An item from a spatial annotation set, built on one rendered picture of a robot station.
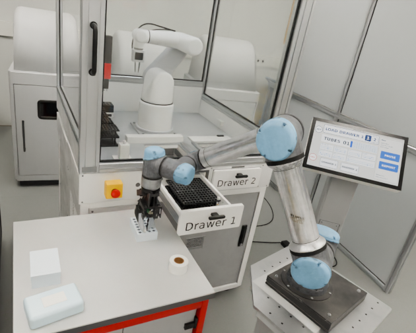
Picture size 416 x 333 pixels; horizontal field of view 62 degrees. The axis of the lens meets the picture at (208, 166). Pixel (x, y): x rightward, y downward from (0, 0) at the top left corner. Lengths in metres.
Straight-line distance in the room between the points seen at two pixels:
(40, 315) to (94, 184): 0.63
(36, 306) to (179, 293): 0.44
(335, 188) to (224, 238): 0.70
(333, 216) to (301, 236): 1.13
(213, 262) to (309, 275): 1.08
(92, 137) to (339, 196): 1.40
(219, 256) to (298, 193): 1.15
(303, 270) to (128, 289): 0.57
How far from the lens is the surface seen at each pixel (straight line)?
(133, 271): 1.33
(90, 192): 1.59
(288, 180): 1.06
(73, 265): 1.36
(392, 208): 2.85
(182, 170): 1.20
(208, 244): 2.03
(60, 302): 1.18
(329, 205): 2.19
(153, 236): 1.47
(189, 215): 1.38
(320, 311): 1.31
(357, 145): 2.08
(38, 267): 1.28
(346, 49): 3.25
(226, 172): 1.78
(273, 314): 1.29
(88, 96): 1.43
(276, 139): 1.01
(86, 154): 1.51
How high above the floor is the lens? 1.64
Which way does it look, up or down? 24 degrees down
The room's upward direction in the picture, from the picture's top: 10 degrees clockwise
